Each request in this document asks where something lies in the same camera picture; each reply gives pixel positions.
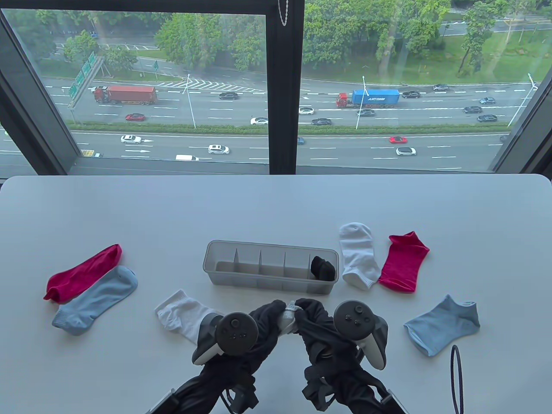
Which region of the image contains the person's right hand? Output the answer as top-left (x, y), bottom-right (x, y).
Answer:
top-left (295, 298), bottom-right (368, 376)

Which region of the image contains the person's left hand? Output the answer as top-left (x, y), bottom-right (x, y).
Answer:
top-left (202, 300), bottom-right (288, 376)

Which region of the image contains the grey sock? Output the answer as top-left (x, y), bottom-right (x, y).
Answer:
top-left (278, 302), bottom-right (303, 336)

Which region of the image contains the grey hand controller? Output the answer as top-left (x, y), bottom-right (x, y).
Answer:
top-left (192, 313), bottom-right (260, 367)
top-left (333, 300), bottom-right (389, 371)

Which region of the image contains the black sock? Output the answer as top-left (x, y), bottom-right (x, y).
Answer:
top-left (310, 256), bottom-right (337, 281)

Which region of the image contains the white sock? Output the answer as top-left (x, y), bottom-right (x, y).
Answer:
top-left (154, 289), bottom-right (223, 345)
top-left (339, 222), bottom-right (382, 290)

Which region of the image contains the red sock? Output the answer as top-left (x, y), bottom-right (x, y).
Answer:
top-left (378, 231), bottom-right (430, 294)
top-left (44, 244), bottom-right (123, 301)

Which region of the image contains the light blue sock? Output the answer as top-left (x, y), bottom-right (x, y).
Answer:
top-left (404, 295), bottom-right (480, 357)
top-left (52, 266), bottom-right (139, 336)

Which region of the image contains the grey divided storage box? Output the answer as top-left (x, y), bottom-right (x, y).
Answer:
top-left (203, 240), bottom-right (340, 296)

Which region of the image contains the black labelled wrist box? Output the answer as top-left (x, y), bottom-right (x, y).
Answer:
top-left (379, 388), bottom-right (409, 414)
top-left (148, 388), bottom-right (180, 414)

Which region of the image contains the white street lamp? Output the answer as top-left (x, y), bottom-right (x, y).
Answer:
top-left (182, 74), bottom-right (197, 129)
top-left (508, 73), bottom-right (539, 128)
top-left (355, 76), bottom-right (370, 130)

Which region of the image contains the green road sign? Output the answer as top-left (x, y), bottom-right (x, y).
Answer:
top-left (68, 51), bottom-right (106, 108)

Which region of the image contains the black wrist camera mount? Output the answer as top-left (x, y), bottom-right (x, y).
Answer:
top-left (224, 384), bottom-right (259, 413)
top-left (302, 377), bottom-right (336, 411)

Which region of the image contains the dark braided cable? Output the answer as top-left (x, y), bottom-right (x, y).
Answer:
top-left (450, 345), bottom-right (464, 414)

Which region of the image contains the black window frame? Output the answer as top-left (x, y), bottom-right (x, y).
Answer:
top-left (0, 0), bottom-right (552, 175)

